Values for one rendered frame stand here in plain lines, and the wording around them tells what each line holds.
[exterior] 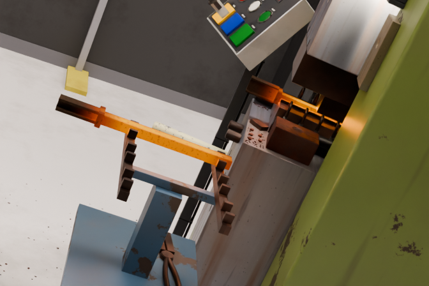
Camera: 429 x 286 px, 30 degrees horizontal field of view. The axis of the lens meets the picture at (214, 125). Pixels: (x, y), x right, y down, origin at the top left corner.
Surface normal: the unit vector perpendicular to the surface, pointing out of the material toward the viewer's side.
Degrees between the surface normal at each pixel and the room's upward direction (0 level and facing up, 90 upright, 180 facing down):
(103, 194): 0
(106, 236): 0
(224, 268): 90
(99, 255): 0
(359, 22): 90
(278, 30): 90
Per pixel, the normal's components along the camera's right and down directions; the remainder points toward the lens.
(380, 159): -0.11, 0.33
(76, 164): 0.38, -0.86
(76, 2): 0.12, 0.41
